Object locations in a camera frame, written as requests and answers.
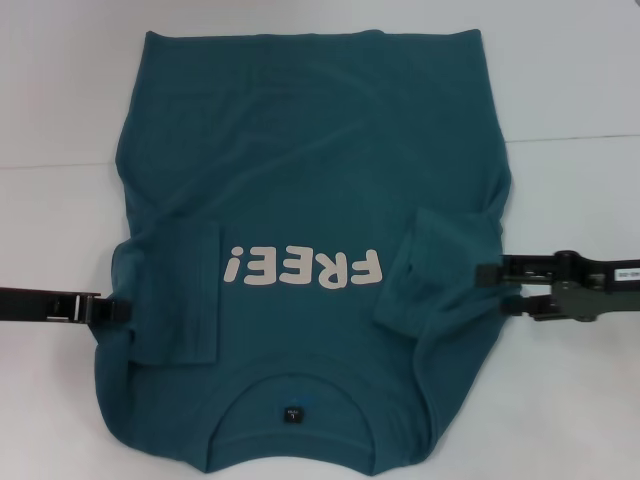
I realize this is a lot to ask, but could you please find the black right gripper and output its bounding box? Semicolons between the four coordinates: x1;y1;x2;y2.
475;248;640;324

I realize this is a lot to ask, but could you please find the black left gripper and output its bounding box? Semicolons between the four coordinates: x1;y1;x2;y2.
0;285;134;325

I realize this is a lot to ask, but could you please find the blue shirt with FREE print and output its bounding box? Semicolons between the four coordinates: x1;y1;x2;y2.
89;28;516;457

